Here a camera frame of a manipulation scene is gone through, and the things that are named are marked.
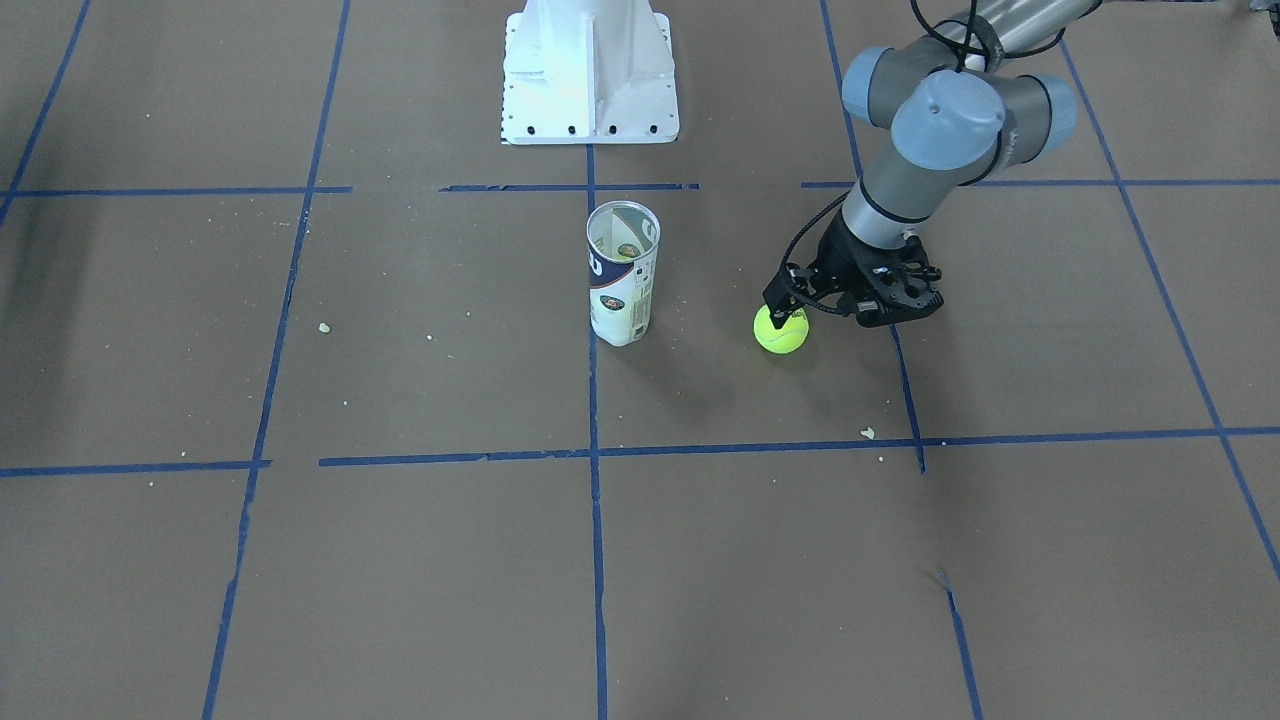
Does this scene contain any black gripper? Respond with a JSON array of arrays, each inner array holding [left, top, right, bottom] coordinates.
[[763, 214, 861, 323]]

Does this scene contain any yellow tennis ball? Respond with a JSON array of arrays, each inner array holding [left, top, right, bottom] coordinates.
[[753, 305, 810, 355]]

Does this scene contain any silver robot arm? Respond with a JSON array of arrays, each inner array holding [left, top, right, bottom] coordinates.
[[756, 1, 1098, 329]]

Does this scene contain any white tennis ball can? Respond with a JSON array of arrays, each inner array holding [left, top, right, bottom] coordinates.
[[586, 200, 660, 347]]

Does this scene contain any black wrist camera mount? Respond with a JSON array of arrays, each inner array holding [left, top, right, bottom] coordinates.
[[850, 234, 945, 328]]

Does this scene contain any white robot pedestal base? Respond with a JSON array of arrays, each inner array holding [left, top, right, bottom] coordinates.
[[500, 1, 681, 146]]

